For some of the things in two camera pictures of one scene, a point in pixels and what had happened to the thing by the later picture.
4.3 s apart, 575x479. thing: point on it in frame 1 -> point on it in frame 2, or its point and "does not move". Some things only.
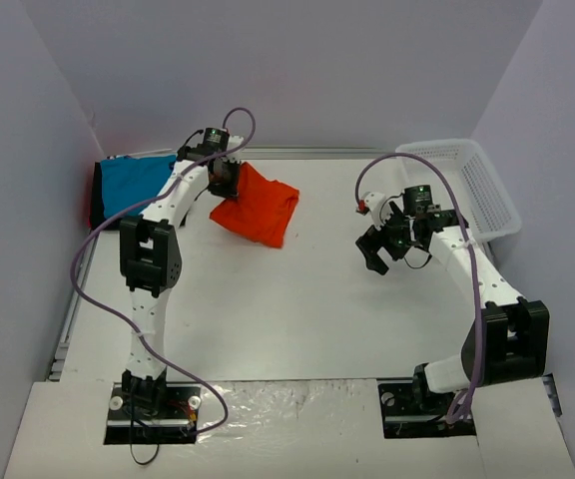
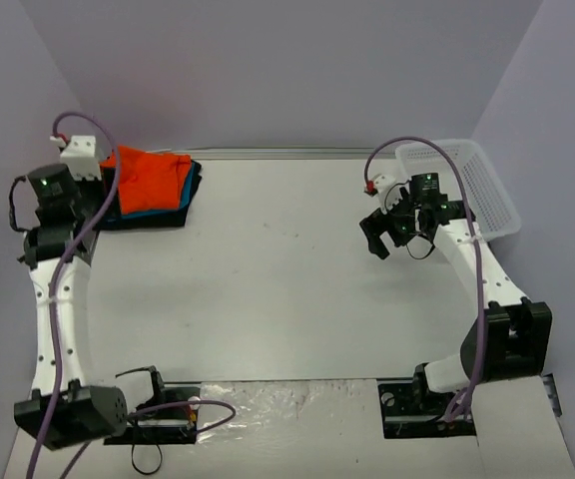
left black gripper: x=226 y=185 -> x=94 y=201
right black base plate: x=409 y=412 does not move
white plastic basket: x=488 y=210 does not move
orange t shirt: x=262 y=211 -> x=149 y=181
